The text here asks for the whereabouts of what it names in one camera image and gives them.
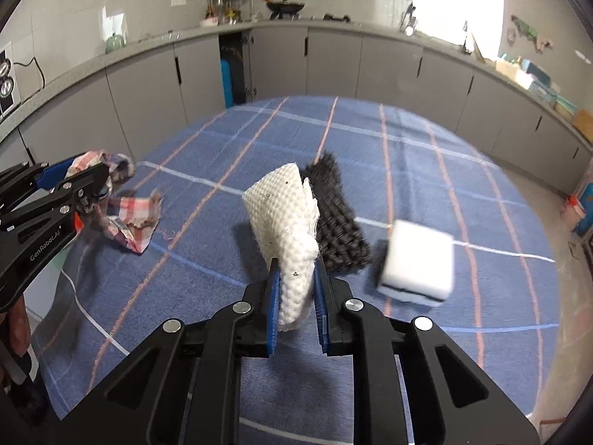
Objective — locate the wooden cutting board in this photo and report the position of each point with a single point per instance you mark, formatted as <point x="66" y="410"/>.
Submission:
<point x="584" y="125"/>

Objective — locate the white appliance with dials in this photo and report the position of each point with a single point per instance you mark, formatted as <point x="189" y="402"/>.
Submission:
<point x="8" y="83"/>

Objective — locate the blue gas cylinder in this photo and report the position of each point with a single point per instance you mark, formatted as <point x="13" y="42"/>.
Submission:
<point x="586" y="213"/>
<point x="228" y="83"/>

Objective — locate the white storage box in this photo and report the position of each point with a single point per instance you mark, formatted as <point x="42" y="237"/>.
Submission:
<point x="512" y="72"/>

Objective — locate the black gas stove burner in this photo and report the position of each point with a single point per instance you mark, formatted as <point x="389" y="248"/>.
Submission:
<point x="336" y="17"/>

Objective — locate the metal utensil holder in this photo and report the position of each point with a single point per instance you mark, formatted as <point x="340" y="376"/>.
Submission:
<point x="408" y="21"/>

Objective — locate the light teal trash bin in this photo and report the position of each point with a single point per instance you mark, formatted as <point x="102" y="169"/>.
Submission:
<point x="48" y="282"/>

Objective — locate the white sponge block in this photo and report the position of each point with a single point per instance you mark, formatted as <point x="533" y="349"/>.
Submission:
<point x="417" y="259"/>

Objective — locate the blue plaid tablecloth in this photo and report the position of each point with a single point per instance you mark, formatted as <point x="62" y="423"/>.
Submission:
<point x="370" y="157"/>

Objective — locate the black mesh cloth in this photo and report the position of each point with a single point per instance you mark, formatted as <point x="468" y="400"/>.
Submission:
<point x="338" y="231"/>

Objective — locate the person's left hand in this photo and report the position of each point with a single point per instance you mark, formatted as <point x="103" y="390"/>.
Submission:
<point x="19" y="329"/>

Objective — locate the blue storage box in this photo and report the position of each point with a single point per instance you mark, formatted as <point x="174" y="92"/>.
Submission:
<point x="541" y="73"/>

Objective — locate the black wok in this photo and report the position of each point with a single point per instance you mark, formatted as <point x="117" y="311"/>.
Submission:
<point x="285" y="8"/>

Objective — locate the white mesh cloth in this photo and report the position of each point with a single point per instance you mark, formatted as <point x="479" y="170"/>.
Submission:
<point x="282" y="222"/>

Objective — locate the green teapot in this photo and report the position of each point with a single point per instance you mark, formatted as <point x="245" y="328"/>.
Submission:
<point x="116" y="44"/>

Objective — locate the plaid checked rag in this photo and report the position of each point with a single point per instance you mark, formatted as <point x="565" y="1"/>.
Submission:
<point x="134" y="222"/>

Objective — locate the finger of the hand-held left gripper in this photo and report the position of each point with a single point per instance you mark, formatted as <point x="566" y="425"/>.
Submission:
<point x="88" y="183"/>
<point x="53" y="174"/>

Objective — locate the grey kitchen base cabinets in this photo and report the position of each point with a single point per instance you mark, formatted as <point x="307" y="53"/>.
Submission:
<point x="333" y="60"/>

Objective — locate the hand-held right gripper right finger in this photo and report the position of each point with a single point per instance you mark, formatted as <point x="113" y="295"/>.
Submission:
<point x="320" y="308"/>

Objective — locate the metal spice rack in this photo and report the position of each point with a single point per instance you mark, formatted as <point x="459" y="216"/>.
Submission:
<point x="227" y="2"/>

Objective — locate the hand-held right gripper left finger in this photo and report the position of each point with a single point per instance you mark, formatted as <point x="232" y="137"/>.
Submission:
<point x="274" y="308"/>

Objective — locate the green wall decoration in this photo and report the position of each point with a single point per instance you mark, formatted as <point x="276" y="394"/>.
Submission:
<point x="528" y="28"/>

